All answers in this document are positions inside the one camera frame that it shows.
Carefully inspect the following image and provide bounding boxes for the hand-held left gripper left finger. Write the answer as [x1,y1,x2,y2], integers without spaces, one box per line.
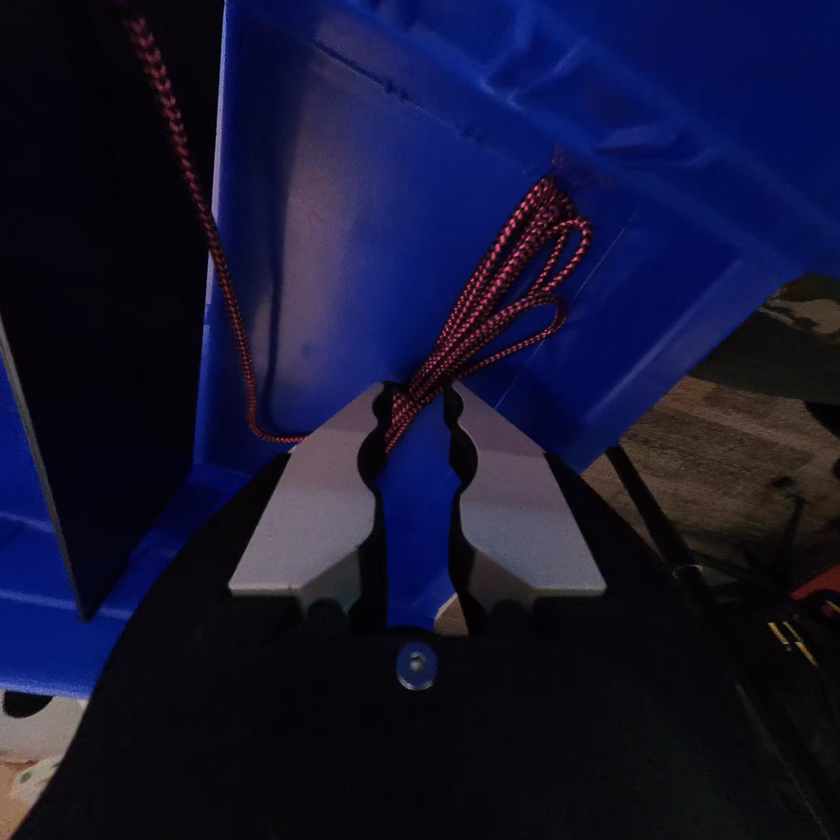
[228,382,395,621]

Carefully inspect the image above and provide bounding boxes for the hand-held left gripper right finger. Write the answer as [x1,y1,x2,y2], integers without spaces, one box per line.
[445,382,607,621]

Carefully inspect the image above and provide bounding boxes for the pink braided usb cable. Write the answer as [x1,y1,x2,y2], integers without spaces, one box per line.
[121,0,593,455]

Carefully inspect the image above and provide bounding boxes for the tagged blue plastic bin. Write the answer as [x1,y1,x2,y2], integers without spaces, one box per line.
[0,0,840,700]

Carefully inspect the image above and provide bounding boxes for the person's camouflage trousers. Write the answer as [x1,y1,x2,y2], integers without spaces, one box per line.
[689,274,840,403]

